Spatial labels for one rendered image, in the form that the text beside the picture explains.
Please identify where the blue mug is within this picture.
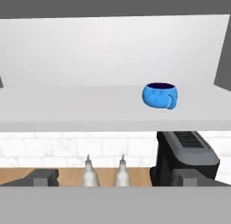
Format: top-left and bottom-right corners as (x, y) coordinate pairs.
(141, 81), (179, 110)

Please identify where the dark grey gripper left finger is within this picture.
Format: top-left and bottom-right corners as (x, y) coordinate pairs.
(0, 168), (60, 188)

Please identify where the grey bottle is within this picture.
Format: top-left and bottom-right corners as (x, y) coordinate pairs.
(113, 154), (132, 188)
(82, 154), (101, 188)

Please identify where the black toaster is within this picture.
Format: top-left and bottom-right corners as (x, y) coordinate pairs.
(149, 130), (221, 187)

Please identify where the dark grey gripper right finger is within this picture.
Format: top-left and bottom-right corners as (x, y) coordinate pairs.
(171, 168), (231, 188)

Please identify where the grey cabinet door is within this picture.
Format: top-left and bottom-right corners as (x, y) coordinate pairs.
(213, 14), (231, 92)

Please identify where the white open cabinet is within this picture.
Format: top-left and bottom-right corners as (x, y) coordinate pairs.
(0, 14), (231, 133)

